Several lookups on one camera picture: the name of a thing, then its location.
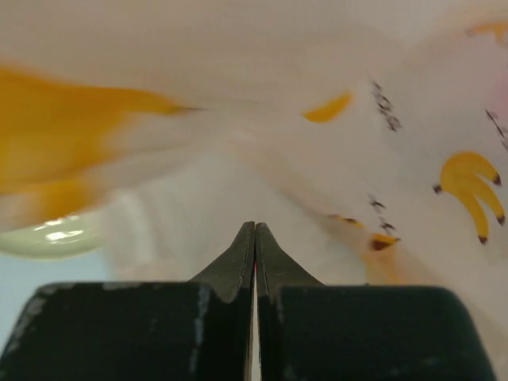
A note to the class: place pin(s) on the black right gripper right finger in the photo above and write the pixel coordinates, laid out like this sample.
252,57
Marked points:
310,331

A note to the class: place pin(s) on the translucent banana-print plastic bag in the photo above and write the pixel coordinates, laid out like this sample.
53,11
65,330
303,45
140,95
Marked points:
101,95

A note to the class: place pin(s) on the cream plate with leaf motif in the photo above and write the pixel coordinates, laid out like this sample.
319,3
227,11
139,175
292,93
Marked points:
60,239

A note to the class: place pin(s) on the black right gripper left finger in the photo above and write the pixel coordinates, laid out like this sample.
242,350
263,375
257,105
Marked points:
200,329

